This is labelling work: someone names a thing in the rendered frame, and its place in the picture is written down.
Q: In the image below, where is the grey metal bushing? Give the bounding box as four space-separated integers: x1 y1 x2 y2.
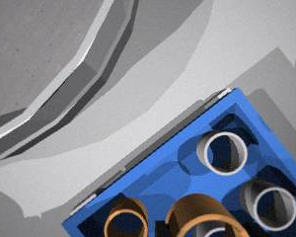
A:
239 179 296 231
192 220 225 237
196 130 248 176

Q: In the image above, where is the small grey block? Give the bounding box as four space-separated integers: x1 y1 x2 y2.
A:
70 88 231 215

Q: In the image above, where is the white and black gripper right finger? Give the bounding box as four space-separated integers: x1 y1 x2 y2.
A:
242 222 271 237

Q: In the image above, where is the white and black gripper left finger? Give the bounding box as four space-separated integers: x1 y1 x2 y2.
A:
155 220 172 237

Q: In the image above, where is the bronze bushing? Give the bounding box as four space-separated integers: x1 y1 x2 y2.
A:
166 194 250 237
105 197 148 237

